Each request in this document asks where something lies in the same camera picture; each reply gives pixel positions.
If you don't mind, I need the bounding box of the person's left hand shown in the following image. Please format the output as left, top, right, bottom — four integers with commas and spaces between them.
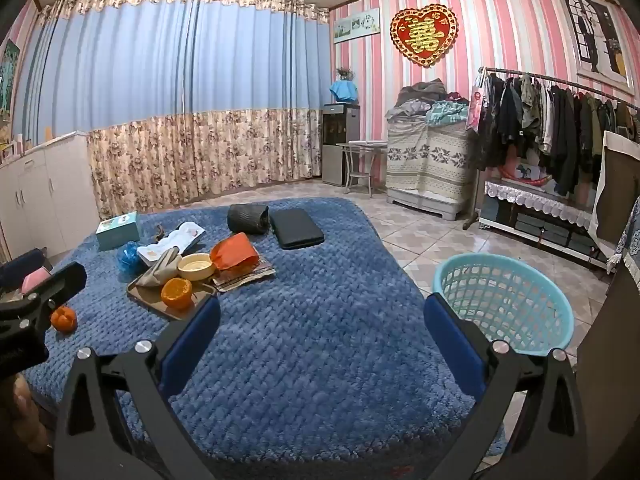
10, 374, 57, 461

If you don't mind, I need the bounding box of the metal clothes rack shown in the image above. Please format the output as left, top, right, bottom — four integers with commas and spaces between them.
462, 66, 640, 231

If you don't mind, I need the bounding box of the landscape wall picture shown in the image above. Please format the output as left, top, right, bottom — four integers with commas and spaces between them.
332, 9, 382, 44

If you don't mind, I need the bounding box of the blue plush blanket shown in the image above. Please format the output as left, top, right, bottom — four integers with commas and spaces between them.
20, 196, 506, 480

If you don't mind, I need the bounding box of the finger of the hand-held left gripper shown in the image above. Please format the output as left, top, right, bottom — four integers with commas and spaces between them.
10, 261, 87, 333

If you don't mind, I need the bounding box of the halved orange fruit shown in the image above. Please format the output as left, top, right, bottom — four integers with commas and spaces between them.
160, 277, 194, 310

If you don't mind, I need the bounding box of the white lace cloth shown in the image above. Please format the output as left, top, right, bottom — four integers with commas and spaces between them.
484, 180, 608, 231

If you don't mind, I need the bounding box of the pile of clothes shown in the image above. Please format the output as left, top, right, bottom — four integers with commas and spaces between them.
385, 79, 473, 126

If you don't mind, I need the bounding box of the low dark stand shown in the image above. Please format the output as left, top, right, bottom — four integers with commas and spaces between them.
477, 177, 616, 271

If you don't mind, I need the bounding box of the beige bowl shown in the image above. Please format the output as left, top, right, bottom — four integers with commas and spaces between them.
177, 253, 217, 281

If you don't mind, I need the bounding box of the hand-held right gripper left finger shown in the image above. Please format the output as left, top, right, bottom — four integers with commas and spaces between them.
54, 296, 222, 480

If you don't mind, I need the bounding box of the open picture booklet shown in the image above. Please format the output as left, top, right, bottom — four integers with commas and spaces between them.
137, 221, 207, 266

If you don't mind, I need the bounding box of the pink hanging bag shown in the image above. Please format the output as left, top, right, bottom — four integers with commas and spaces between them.
465, 72, 488, 133

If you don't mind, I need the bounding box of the teal plastic basket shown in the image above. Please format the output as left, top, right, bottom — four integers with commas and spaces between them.
432, 252, 575, 356

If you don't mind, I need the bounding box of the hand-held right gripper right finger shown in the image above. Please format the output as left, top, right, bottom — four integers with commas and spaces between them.
424, 292, 588, 480

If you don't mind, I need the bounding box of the teal patterned cloth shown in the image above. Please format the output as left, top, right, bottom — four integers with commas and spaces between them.
425, 101, 471, 123

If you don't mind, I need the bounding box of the red heart wall decoration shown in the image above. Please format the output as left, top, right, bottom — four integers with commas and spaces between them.
390, 4, 460, 67

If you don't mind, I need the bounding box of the white framed brown board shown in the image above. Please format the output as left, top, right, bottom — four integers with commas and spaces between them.
587, 130, 640, 261

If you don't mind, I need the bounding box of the orange plastic bowl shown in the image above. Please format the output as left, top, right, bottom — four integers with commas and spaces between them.
210, 232, 261, 272

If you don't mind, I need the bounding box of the row of hanging clothes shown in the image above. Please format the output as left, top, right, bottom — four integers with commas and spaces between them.
475, 72, 640, 198

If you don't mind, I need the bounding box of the brown tray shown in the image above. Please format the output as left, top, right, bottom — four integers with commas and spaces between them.
126, 272, 218, 322

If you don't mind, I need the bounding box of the patterned cloth covered cabinet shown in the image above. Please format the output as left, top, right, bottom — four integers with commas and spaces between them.
385, 120, 476, 221

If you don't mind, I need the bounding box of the white cabinet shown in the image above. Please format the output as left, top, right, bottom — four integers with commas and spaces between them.
0, 130, 101, 261

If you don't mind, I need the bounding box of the small white table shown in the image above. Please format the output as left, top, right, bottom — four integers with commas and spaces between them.
336, 140, 388, 198

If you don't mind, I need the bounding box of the blue plastic bag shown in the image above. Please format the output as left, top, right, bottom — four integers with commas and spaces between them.
117, 241, 145, 276

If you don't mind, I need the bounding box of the teal tissue box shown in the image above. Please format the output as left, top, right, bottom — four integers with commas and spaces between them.
95, 211, 141, 252

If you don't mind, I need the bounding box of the dark rolled cloth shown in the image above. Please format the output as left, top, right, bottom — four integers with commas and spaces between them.
227, 203, 271, 235

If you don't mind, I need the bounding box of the black flat case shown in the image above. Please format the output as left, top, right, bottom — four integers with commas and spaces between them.
269, 208, 325, 250

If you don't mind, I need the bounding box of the grey water dispenser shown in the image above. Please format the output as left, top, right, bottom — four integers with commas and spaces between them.
321, 102, 361, 187

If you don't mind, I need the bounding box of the beige cloth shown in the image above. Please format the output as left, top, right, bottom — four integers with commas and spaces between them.
135, 247, 182, 288

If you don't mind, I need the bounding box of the blue floral curtain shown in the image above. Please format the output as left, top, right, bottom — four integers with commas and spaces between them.
10, 0, 331, 216

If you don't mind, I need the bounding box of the blue patterned cloth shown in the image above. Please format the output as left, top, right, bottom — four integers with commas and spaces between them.
607, 205, 640, 293

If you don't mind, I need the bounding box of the small tangerine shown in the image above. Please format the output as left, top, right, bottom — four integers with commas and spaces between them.
50, 306, 78, 333

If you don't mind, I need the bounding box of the window wall poster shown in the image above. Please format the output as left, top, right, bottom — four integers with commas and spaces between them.
560, 0, 633, 93

